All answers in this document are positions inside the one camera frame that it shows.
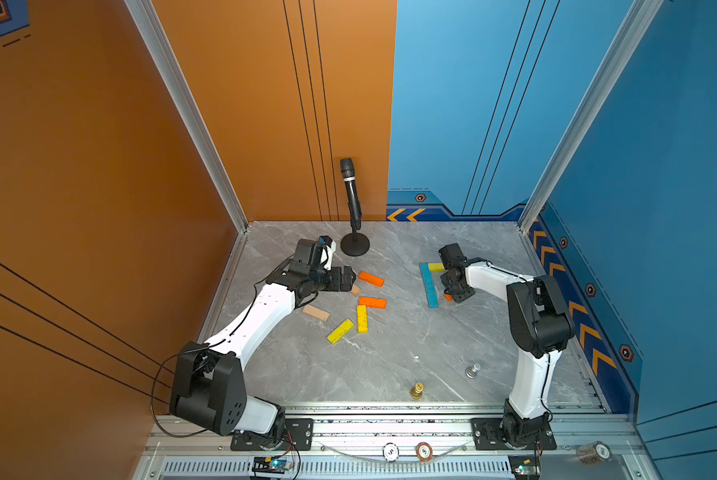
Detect left green circuit board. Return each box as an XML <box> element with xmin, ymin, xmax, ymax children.
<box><xmin>252</xmin><ymin>456</ymin><xmax>292</xmax><ymax>478</ymax></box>

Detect copper round disc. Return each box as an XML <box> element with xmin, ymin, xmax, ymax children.
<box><xmin>415</xmin><ymin>442</ymin><xmax>433</xmax><ymax>462</ymax></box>

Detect right green circuit board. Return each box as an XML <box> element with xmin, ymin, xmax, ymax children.
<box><xmin>508</xmin><ymin>456</ymin><xmax>541</xmax><ymax>480</ymax></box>

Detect aluminium front rail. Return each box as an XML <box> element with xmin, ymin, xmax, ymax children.
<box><xmin>141</xmin><ymin>401</ymin><xmax>641</xmax><ymax>457</ymax></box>

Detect yellow block upright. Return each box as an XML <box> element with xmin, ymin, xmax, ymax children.
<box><xmin>356</xmin><ymin>305</ymin><xmax>368</xmax><ymax>333</ymax></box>

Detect brass cylinder weight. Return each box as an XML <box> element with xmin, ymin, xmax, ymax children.
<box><xmin>410</xmin><ymin>382</ymin><xmax>424</xmax><ymax>400</ymax></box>

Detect green circuit board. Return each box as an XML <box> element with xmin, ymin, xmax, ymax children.
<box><xmin>508</xmin><ymin>456</ymin><xmax>541</xmax><ymax>480</ymax></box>
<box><xmin>252</xmin><ymin>456</ymin><xmax>292</xmax><ymax>478</ymax></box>

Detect black microphone on stand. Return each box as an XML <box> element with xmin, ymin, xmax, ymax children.
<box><xmin>340</xmin><ymin>158</ymin><xmax>370</xmax><ymax>257</ymax></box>

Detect tan block lower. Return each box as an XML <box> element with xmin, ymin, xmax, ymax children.
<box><xmin>302</xmin><ymin>305</ymin><xmax>330</xmax><ymax>322</ymax></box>

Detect yellow block diagonal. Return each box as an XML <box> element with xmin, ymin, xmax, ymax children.
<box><xmin>328</xmin><ymin>319</ymin><xmax>354</xmax><ymax>345</ymax></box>

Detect teal block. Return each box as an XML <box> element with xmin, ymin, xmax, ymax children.
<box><xmin>424</xmin><ymin>284</ymin><xmax>439</xmax><ymax>309</ymax></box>
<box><xmin>419</xmin><ymin>263</ymin><xmax>434</xmax><ymax>289</ymax></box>

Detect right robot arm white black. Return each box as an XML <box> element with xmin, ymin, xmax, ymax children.
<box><xmin>441</xmin><ymin>258</ymin><xmax>574</xmax><ymax>447</ymax></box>

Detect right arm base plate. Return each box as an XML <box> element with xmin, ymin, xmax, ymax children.
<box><xmin>470</xmin><ymin>416</ymin><xmax>557</xmax><ymax>451</ymax></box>

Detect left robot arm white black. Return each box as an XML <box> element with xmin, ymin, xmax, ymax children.
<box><xmin>170</xmin><ymin>265</ymin><xmax>358</xmax><ymax>444</ymax></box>

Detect white round disc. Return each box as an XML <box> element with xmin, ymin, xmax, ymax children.
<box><xmin>382</xmin><ymin>442</ymin><xmax>399</xmax><ymax>462</ymax></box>

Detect silver cylinder weight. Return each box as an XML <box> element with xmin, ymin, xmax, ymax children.
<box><xmin>465</xmin><ymin>363</ymin><xmax>481</xmax><ymax>379</ymax></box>

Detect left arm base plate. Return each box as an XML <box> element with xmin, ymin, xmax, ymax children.
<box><xmin>230</xmin><ymin>418</ymin><xmax>314</xmax><ymax>452</ymax></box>

